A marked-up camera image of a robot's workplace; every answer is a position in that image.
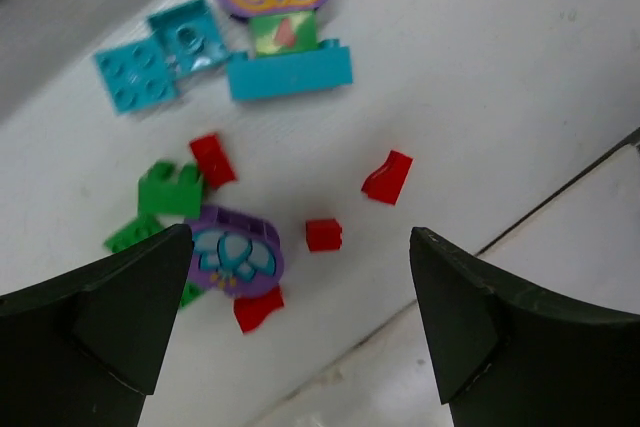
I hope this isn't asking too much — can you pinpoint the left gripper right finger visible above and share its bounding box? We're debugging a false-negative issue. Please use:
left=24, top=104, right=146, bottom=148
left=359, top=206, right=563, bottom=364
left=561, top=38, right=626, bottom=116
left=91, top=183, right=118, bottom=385
left=410, top=227, right=639, bottom=426

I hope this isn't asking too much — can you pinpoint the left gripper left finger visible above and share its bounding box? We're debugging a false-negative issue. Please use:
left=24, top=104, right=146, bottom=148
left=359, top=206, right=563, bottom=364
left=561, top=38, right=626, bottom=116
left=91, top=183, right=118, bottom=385
left=1, top=224, right=193, bottom=426

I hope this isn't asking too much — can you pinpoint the long blue lego brick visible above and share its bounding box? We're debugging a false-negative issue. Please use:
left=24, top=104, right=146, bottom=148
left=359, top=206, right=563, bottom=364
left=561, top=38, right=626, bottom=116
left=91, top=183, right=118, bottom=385
left=226, top=39, right=353, bottom=101

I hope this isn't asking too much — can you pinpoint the green number four lego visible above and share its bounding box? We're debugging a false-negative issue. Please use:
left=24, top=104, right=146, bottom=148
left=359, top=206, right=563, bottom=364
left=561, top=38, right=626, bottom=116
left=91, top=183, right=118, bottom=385
left=249, top=11, right=319, bottom=57

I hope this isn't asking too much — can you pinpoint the green plate lego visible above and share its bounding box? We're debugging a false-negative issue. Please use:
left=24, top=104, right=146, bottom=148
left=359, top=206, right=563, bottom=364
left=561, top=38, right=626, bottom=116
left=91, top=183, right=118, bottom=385
left=103, top=214, right=205, bottom=309

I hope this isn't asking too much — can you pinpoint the red curved lego left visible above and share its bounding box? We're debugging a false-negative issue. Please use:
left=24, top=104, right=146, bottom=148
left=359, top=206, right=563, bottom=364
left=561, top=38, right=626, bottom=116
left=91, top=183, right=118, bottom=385
left=233, top=285, right=285, bottom=334

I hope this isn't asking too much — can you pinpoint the red curved lego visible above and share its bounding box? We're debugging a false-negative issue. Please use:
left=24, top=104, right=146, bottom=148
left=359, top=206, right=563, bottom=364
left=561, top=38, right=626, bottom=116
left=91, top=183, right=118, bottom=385
left=361, top=150, right=413, bottom=205
left=233, top=285, right=285, bottom=334

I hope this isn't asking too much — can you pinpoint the dark green small lego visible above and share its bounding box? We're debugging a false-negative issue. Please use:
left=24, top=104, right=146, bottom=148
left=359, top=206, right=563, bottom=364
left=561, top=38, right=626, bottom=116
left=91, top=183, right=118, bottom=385
left=137, top=160, right=204, bottom=219

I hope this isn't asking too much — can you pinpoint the purple lotus flower lego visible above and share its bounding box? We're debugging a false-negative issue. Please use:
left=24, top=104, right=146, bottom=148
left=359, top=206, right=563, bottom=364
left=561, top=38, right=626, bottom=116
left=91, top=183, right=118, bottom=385
left=185, top=205, right=285, bottom=298

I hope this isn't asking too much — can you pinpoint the red curved lego right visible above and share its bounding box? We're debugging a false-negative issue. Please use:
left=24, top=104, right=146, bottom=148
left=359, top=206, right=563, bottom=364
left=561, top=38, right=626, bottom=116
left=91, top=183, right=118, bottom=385
left=361, top=150, right=413, bottom=205

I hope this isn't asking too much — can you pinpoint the small red cube lego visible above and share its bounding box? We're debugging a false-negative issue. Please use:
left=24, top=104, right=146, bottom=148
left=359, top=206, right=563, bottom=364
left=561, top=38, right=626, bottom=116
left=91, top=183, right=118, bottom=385
left=305, top=218, right=342, bottom=252

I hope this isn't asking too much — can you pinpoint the red flat lego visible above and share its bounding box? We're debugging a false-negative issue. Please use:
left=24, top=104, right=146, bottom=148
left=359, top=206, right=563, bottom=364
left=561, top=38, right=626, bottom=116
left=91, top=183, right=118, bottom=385
left=189, top=132, right=237, bottom=189

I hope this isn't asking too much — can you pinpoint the blue square lego stud-up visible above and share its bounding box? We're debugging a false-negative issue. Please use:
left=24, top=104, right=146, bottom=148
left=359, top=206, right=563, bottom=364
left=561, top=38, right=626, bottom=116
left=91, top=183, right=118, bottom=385
left=94, top=37, right=178, bottom=114

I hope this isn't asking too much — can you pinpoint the blue square lego tilted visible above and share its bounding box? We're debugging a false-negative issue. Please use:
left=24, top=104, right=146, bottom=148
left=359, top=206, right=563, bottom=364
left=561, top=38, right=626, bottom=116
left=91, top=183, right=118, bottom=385
left=147, top=0, right=229, bottom=79

